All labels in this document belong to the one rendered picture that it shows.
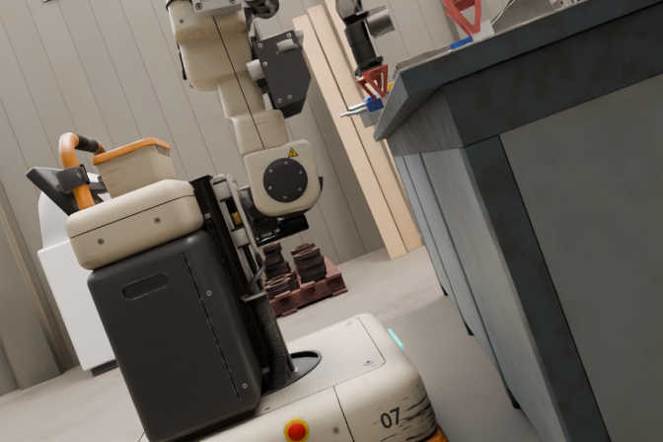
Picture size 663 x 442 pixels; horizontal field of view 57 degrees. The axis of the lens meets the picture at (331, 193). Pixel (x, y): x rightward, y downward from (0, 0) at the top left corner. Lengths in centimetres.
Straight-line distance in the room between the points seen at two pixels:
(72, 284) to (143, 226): 306
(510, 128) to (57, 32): 466
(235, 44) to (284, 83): 16
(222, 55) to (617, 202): 95
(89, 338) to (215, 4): 329
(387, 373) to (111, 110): 403
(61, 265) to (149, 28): 195
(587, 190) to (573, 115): 10
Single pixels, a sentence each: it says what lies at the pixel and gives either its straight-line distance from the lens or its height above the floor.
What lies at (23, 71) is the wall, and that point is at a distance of 532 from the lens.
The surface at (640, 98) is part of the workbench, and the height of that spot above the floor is 65.
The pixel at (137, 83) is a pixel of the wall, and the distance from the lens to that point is 505.
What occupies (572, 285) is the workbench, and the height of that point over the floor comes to 44.
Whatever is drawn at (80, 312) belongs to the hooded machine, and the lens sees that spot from 436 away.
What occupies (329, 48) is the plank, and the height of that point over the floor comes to 158.
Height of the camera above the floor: 70
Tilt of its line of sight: 2 degrees down
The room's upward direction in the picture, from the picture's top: 21 degrees counter-clockwise
